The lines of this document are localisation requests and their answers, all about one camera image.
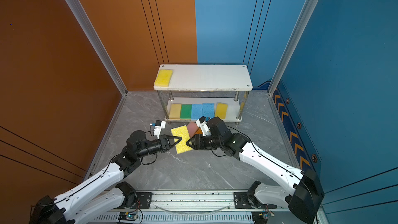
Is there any pale yellow sponge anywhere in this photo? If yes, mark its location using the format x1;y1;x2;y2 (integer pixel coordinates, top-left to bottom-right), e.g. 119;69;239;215
169;104;182;119

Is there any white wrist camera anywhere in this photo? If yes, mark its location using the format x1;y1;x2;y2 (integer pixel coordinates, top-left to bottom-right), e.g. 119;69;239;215
150;120;166;138
196;116;211;136

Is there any pink sponge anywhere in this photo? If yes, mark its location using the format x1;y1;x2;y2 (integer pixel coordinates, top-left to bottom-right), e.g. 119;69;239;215
187;122;199;137

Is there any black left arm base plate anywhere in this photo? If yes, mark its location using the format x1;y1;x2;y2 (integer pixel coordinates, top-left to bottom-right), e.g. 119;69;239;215
133;192;152;209

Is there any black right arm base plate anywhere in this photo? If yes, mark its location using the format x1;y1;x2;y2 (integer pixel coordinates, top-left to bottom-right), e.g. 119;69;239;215
233;192;277;209

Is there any green circuit board right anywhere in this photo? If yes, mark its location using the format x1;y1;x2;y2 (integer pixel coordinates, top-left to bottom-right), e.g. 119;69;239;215
251;212;275;224

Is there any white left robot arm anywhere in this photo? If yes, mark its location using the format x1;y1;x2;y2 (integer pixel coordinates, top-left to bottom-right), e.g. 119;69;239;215
30;131;182;224

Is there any green circuit board left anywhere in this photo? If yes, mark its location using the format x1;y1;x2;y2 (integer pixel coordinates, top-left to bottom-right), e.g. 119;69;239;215
118;212;138;223

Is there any aluminium corner post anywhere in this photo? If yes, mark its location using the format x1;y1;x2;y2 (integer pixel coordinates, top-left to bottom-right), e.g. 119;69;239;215
65;0;128;97
267;0;319;96

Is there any green sponge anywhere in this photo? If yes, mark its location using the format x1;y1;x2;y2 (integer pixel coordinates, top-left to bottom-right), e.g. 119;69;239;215
180;104;192;119

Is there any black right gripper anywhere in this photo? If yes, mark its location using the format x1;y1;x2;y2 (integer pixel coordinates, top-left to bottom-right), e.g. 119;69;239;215
185;134;224;151

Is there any bright yellow sponge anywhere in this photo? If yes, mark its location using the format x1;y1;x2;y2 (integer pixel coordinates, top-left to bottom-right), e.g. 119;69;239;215
154;69;173;87

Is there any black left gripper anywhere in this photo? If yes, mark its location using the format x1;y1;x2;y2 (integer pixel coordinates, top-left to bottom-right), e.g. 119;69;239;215
136;135;181;161

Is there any lime porous sponge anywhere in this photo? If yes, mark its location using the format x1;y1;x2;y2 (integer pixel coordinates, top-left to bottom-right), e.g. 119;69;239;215
171;125;193;154

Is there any orange sponge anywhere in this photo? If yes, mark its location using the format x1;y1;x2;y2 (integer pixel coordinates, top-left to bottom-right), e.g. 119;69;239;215
195;129;203;135

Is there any aluminium front rail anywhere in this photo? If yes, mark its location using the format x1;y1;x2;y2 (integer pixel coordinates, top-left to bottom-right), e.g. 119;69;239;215
87;187;302;224

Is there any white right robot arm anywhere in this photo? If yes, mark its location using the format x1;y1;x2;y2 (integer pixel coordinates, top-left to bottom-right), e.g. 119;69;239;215
186;117;324;224

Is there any green circuit board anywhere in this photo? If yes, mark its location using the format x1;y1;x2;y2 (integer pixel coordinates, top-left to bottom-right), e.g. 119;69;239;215
251;212;275;224
118;212;138;223

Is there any blue sponge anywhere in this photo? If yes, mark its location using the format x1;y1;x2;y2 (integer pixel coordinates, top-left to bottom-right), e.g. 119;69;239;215
191;104;203;121
202;103;215;119

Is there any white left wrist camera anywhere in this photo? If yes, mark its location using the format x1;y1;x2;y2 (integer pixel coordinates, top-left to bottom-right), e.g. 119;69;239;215
150;120;166;138

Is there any aluminium corner post right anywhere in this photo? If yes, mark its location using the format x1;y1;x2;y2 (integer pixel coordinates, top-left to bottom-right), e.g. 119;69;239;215
267;0;319;96

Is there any aluminium corner post left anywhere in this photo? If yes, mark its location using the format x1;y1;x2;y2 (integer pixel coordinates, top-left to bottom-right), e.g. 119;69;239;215
65;0;128;97

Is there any white two-tier shelf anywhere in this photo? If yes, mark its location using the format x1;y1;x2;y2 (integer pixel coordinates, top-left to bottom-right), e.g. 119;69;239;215
153;64;253;122

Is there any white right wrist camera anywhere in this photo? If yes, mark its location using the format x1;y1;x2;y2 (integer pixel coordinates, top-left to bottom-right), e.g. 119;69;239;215
196;116;211;136

